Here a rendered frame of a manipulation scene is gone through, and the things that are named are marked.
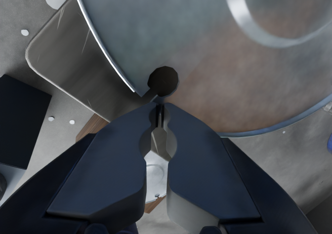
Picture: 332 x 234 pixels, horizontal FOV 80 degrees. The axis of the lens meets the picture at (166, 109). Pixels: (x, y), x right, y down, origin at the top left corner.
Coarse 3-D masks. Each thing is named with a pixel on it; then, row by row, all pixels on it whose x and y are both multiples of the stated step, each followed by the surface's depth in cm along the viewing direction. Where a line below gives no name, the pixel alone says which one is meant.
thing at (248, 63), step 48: (96, 0) 10; (144, 0) 11; (192, 0) 12; (240, 0) 12; (288, 0) 13; (144, 48) 12; (192, 48) 13; (240, 48) 14; (288, 48) 16; (192, 96) 15; (240, 96) 16; (288, 96) 18
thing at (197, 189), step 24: (168, 120) 11; (192, 120) 10; (168, 144) 10; (192, 144) 9; (216, 144) 9; (168, 168) 7; (192, 168) 7; (216, 168) 7; (168, 192) 7; (192, 192) 7; (216, 192) 7; (240, 192) 7; (168, 216) 7; (192, 216) 6; (216, 216) 6; (240, 216) 6
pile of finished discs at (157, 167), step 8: (152, 152) 71; (152, 160) 72; (160, 160) 74; (152, 168) 74; (160, 168) 75; (152, 176) 76; (160, 176) 77; (152, 184) 78; (160, 184) 80; (152, 192) 81; (160, 192) 82; (152, 200) 83
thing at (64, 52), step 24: (72, 0) 10; (48, 24) 10; (72, 24) 10; (48, 48) 10; (72, 48) 11; (96, 48) 11; (48, 72) 11; (72, 72) 11; (96, 72) 12; (168, 72) 13; (72, 96) 12; (96, 96) 13; (120, 96) 13; (144, 96) 14
